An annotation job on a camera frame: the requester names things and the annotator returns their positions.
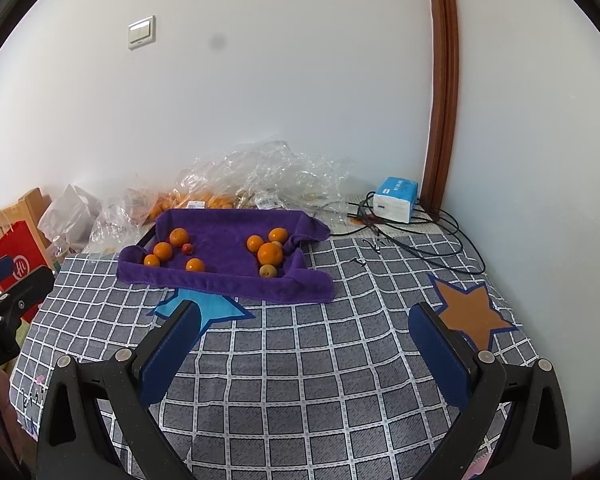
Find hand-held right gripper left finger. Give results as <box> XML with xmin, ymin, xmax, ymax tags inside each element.
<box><xmin>36</xmin><ymin>299</ymin><xmax>202</xmax><ymax>480</ymax></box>

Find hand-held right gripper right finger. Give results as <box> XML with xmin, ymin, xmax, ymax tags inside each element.
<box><xmin>408</xmin><ymin>302</ymin><xmax>573</xmax><ymax>480</ymax></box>

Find purple towel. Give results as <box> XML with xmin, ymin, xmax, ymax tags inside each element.
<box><xmin>117</xmin><ymin>208</ymin><xmax>337</xmax><ymax>305</ymax></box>

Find pale green cloth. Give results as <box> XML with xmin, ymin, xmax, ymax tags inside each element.
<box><xmin>10</xmin><ymin>317</ymin><xmax>36</xmax><ymax>361</ymax></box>

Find red paper bag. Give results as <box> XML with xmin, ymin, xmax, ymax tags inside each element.
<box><xmin>0</xmin><ymin>209</ymin><xmax>55</xmax><ymax>291</ymax></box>

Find clear plastic bottle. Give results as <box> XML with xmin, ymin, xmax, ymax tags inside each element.
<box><xmin>50</xmin><ymin>235</ymin><xmax>71</xmax><ymax>263</ymax></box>

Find wooden board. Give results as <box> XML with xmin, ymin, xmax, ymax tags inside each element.
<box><xmin>0</xmin><ymin>187</ymin><xmax>53</xmax><ymax>256</ymax></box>

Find white plastic bag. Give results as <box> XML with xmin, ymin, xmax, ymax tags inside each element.
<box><xmin>37</xmin><ymin>184</ymin><xmax>103</xmax><ymax>241</ymax></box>

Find small clear plastic bag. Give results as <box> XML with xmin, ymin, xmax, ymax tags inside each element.
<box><xmin>87</xmin><ymin>187</ymin><xmax>171</xmax><ymax>253</ymax></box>

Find grey checked blanket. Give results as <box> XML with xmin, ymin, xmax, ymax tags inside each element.
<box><xmin>9</xmin><ymin>232</ymin><xmax>536</xmax><ymax>480</ymax></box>

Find bagged orange pile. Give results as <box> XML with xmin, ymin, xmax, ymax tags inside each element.
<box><xmin>147</xmin><ymin>190</ymin><xmax>236</xmax><ymax>221</ymax></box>

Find blue and white tissue pack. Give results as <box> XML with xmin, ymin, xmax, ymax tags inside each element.
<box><xmin>371</xmin><ymin>176</ymin><xmax>418</xmax><ymax>224</ymax></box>

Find large clear plastic bag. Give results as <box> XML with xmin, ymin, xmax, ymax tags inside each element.
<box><xmin>172</xmin><ymin>137</ymin><xmax>356</xmax><ymax>211</ymax></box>

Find black cable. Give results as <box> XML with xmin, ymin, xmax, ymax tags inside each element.
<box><xmin>375</xmin><ymin>205</ymin><xmax>486</xmax><ymax>276</ymax></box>
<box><xmin>347</xmin><ymin>191</ymin><xmax>381</xmax><ymax>226</ymax></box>

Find white wall switch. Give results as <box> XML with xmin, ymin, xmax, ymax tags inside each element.
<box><xmin>127</xmin><ymin>15</ymin><xmax>157</xmax><ymax>51</ymax></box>

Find brown wooden door frame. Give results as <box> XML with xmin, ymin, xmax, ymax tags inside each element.
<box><xmin>422</xmin><ymin>0</ymin><xmax>462</xmax><ymax>206</ymax></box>

